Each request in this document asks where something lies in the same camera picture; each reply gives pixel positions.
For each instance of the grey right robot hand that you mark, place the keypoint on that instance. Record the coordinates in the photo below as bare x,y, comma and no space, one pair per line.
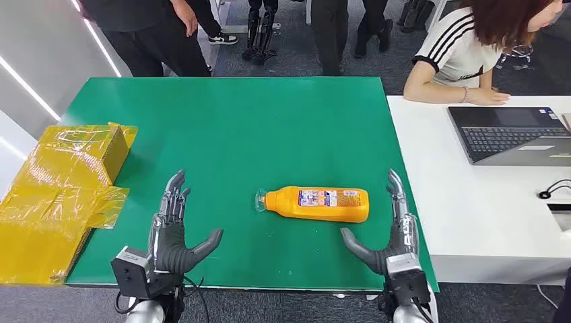
401,236

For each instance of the chrome chair base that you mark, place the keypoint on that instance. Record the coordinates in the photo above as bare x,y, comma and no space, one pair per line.
517,51

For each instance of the person standing in background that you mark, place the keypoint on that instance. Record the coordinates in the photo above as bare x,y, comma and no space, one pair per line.
372,22

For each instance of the dark background equipment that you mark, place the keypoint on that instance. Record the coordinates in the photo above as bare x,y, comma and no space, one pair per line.
415,18

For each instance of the dark grey laptop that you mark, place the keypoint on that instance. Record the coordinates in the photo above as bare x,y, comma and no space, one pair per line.
508,133

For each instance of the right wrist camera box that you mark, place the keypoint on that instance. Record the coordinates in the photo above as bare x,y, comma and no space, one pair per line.
406,276

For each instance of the person standing behind table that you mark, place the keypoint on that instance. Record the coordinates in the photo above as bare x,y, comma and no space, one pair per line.
328,35

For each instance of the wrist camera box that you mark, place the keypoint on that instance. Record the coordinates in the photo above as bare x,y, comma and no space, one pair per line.
406,276
129,272

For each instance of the orange plastic bottle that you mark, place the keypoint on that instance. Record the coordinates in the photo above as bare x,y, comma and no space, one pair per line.
321,205

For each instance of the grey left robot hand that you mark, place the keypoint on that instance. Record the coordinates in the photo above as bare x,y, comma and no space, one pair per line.
167,245

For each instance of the white wall light strip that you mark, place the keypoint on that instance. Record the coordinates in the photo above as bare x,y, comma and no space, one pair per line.
100,44
27,87

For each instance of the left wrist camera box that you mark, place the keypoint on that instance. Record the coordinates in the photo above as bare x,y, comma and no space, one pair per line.
129,272

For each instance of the person beside background robot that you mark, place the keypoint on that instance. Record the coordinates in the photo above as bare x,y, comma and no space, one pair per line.
223,39

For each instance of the white desk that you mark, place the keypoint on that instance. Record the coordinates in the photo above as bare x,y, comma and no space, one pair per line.
481,209

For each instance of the yellow taped cardboard box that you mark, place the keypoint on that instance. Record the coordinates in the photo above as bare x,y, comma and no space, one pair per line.
53,200

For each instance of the person seated at desk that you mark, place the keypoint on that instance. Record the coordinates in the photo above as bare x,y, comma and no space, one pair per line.
455,49

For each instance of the green table mat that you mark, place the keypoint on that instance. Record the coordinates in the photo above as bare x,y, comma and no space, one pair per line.
250,133

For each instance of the person standing at table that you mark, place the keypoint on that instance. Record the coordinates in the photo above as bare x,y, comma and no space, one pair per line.
147,35

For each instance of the background humanoid robot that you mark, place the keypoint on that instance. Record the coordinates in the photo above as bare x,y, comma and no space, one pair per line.
261,35

